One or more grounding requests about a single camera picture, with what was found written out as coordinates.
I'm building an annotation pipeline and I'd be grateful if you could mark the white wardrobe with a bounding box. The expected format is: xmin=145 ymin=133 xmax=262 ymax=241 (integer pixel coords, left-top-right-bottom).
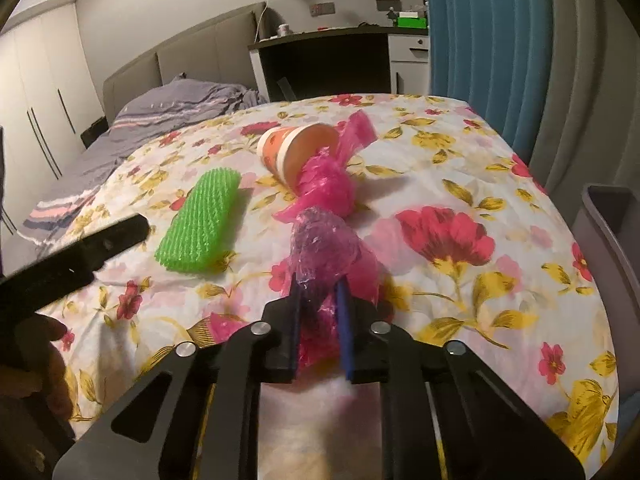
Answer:
xmin=0 ymin=2 xmax=109 ymax=242

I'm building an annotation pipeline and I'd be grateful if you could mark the black bedside box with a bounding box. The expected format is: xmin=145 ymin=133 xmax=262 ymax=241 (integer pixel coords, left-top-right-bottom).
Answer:
xmin=80 ymin=116 xmax=109 ymax=149

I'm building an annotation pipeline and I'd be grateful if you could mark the white cable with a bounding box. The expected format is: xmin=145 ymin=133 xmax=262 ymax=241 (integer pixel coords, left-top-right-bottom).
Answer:
xmin=254 ymin=0 xmax=274 ymax=42

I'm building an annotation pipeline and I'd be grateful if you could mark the green foam net sleeve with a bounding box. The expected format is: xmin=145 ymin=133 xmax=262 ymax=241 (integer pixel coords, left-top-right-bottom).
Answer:
xmin=154 ymin=170 xmax=244 ymax=277

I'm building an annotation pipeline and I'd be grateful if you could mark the blue curtain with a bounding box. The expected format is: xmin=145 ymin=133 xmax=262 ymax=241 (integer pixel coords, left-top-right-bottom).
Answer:
xmin=419 ymin=0 xmax=557 ymax=162

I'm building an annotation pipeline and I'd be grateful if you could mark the grey upholstered bed headboard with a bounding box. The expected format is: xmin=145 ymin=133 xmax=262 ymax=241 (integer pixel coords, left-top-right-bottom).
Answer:
xmin=102 ymin=2 xmax=269 ymax=127

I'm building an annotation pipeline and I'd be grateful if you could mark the floral printed tablecloth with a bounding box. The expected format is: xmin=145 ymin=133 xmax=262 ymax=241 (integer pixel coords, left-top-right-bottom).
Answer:
xmin=35 ymin=92 xmax=622 ymax=480

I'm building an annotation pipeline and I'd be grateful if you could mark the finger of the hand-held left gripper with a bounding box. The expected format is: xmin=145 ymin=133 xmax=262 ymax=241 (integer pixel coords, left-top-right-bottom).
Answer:
xmin=0 ymin=214 xmax=151 ymax=328

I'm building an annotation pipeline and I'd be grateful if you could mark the dark wooden desk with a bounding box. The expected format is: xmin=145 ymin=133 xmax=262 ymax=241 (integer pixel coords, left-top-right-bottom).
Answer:
xmin=247 ymin=26 xmax=431 ymax=104

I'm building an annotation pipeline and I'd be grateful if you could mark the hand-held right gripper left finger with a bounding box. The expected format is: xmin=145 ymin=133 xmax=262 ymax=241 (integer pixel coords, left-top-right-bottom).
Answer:
xmin=52 ymin=274 xmax=302 ymax=480

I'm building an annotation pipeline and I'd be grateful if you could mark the grey striped duvet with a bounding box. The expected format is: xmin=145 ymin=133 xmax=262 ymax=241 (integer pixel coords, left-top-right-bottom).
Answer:
xmin=17 ymin=76 xmax=269 ymax=247

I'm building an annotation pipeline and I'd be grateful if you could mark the white drawer cabinet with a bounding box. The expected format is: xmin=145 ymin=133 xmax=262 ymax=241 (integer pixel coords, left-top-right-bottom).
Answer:
xmin=387 ymin=34 xmax=432 ymax=97

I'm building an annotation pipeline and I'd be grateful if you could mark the pink plastic bag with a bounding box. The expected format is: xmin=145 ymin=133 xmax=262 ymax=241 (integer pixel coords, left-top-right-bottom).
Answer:
xmin=207 ymin=110 xmax=397 ymax=372

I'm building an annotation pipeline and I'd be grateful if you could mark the person's left hand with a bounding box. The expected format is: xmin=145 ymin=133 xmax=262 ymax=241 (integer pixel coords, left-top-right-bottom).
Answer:
xmin=0 ymin=312 xmax=71 ymax=416

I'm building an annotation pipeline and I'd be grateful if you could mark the orange printed paper cup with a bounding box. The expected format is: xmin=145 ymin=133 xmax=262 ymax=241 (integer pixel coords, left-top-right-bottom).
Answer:
xmin=256 ymin=122 xmax=344 ymax=187

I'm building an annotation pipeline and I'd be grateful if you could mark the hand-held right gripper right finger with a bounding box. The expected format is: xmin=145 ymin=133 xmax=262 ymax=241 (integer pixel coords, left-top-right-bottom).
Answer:
xmin=336 ymin=280 xmax=586 ymax=480

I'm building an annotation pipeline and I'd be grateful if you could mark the grey trash bin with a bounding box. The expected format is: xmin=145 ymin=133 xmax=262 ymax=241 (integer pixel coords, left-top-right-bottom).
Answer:
xmin=571 ymin=183 xmax=640 ymax=403

